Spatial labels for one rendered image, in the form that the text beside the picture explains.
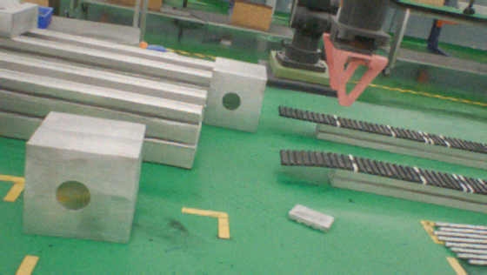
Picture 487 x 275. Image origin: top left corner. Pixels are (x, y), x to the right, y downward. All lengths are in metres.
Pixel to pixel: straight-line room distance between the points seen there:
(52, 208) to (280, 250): 0.24
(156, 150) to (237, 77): 0.22
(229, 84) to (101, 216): 0.40
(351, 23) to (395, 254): 0.29
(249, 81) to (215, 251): 0.38
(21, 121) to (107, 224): 0.26
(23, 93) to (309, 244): 0.41
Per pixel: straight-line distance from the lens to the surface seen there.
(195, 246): 0.56
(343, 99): 0.69
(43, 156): 0.51
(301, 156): 0.76
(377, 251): 0.63
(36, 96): 0.74
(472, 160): 1.02
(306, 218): 0.64
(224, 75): 0.86
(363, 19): 0.69
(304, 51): 1.33
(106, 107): 0.71
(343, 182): 0.76
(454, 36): 9.36
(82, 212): 0.53
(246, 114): 0.88
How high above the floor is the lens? 1.08
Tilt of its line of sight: 21 degrees down
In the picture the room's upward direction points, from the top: 12 degrees clockwise
